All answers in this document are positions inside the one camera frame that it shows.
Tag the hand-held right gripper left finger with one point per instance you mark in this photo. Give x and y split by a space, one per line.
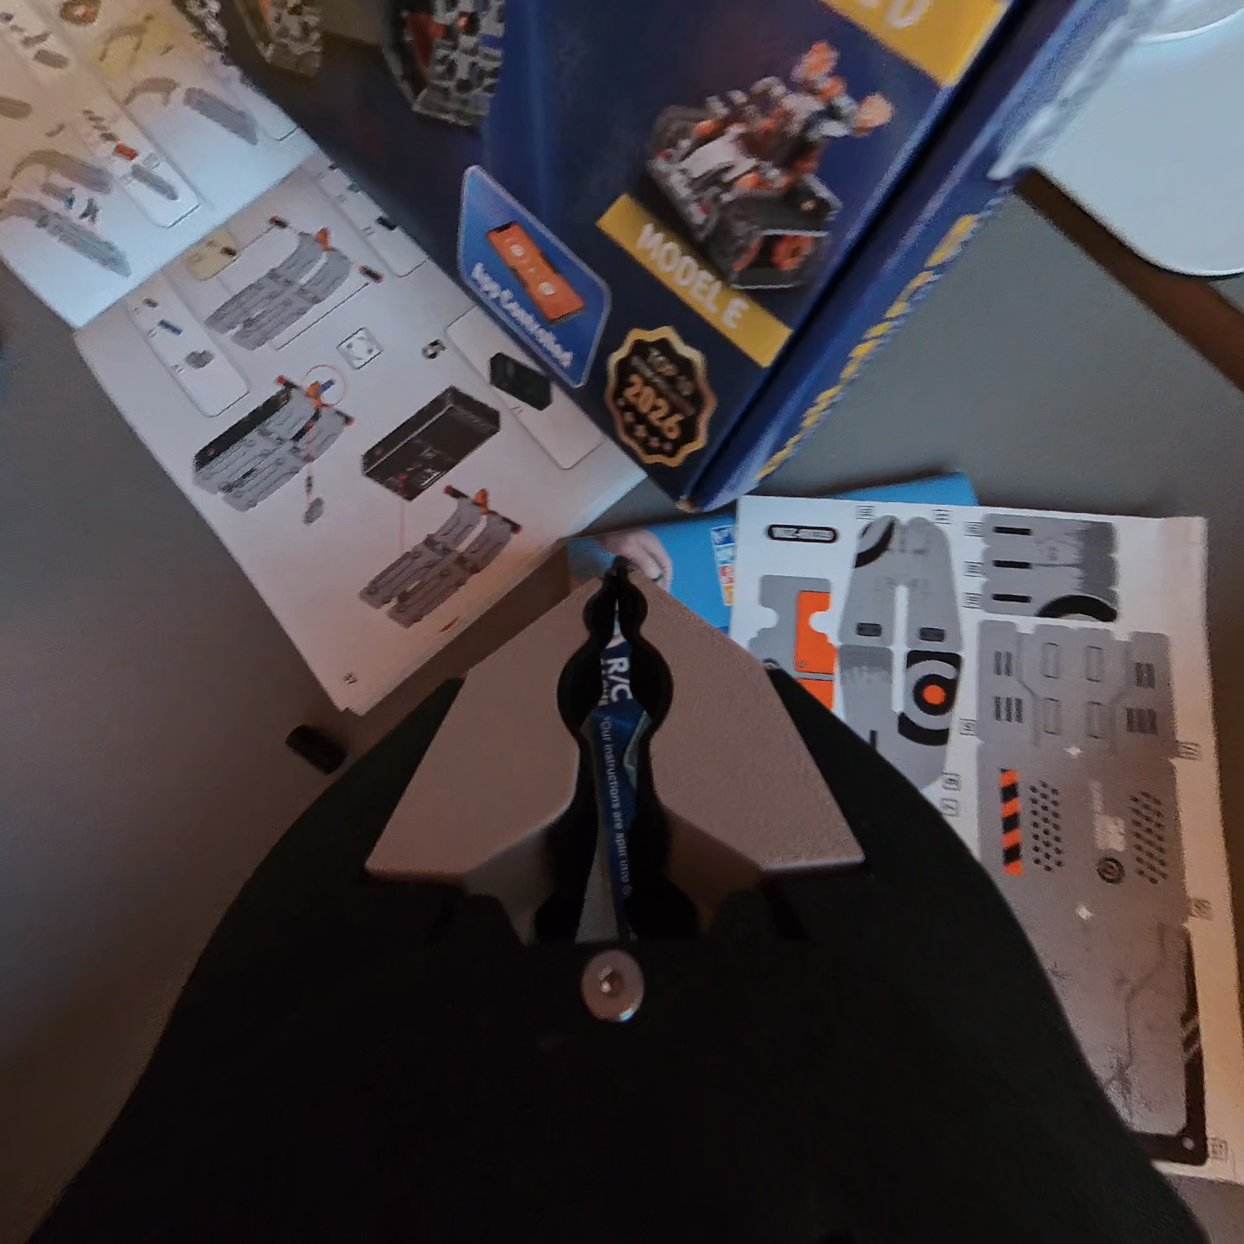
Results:
467 777

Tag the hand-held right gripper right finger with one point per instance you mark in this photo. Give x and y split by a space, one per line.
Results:
759 777

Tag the black connector pin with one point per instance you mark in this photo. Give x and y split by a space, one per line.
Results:
312 746

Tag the blue leaflet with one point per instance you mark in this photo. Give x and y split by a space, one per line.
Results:
691 543

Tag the grey desk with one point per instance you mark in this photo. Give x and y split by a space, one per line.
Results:
972 388

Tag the instruction booklet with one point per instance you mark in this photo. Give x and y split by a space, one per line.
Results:
292 543

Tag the sticker sheet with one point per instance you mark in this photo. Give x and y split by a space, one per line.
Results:
1070 777

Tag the blue toy box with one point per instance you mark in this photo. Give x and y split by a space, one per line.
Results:
584 126

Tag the white rounded object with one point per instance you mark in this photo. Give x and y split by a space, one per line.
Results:
1166 145

